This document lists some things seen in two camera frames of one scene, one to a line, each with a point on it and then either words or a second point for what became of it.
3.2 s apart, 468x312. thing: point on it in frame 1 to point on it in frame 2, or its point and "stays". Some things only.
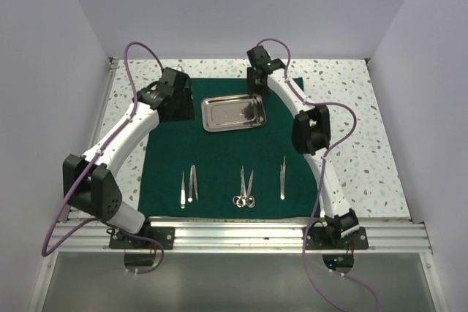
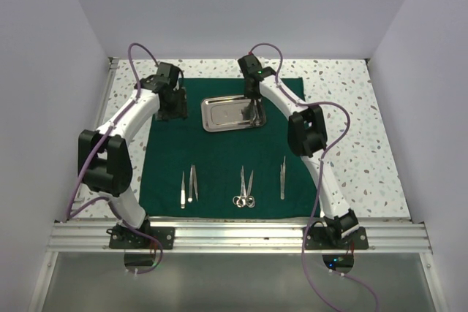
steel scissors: x=245 y=199 stays
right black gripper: x=251 y=88 to x=251 y=96
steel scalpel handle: x=281 y=177 stays
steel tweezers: x=194 y=182 stays
